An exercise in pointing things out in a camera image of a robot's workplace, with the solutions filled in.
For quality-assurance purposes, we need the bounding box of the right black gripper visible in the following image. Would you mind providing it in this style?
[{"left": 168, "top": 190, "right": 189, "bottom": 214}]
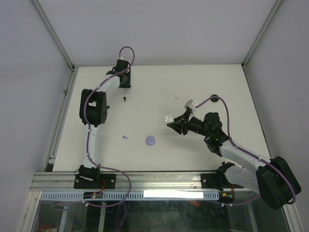
[{"left": 167, "top": 110, "right": 211, "bottom": 138}]

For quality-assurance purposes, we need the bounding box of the white earbud case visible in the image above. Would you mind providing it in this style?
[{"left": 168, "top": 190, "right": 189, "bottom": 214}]
[{"left": 164, "top": 115, "right": 174, "bottom": 124}]

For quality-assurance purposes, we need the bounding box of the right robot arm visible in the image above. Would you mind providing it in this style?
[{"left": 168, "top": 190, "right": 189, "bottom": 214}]
[{"left": 167, "top": 110, "right": 301, "bottom": 210}]

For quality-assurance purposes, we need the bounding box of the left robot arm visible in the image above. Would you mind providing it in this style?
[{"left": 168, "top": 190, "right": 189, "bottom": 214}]
[{"left": 79, "top": 58, "right": 131, "bottom": 169}]

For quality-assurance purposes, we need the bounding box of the purple earbud case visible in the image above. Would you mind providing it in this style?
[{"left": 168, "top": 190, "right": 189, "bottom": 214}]
[{"left": 145, "top": 136, "right": 156, "bottom": 146}]

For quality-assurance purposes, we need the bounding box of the black earbud case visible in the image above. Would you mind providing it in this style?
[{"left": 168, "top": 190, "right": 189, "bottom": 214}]
[{"left": 211, "top": 94, "right": 219, "bottom": 102}]

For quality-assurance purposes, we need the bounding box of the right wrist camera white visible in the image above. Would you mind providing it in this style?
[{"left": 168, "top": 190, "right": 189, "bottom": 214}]
[{"left": 184, "top": 99, "right": 197, "bottom": 112}]

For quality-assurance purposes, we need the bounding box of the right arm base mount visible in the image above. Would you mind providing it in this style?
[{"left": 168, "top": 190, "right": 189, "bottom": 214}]
[{"left": 200, "top": 162, "right": 235, "bottom": 191}]

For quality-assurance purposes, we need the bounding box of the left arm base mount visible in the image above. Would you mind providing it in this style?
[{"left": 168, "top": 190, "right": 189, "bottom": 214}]
[{"left": 73, "top": 165, "right": 116, "bottom": 190}]

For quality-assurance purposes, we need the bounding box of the aluminium front rail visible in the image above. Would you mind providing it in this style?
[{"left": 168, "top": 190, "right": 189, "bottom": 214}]
[{"left": 30, "top": 171, "right": 290, "bottom": 193}]

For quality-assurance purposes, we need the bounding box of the slotted cable duct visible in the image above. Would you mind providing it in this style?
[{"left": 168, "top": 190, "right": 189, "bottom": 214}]
[{"left": 41, "top": 190, "right": 219, "bottom": 202}]

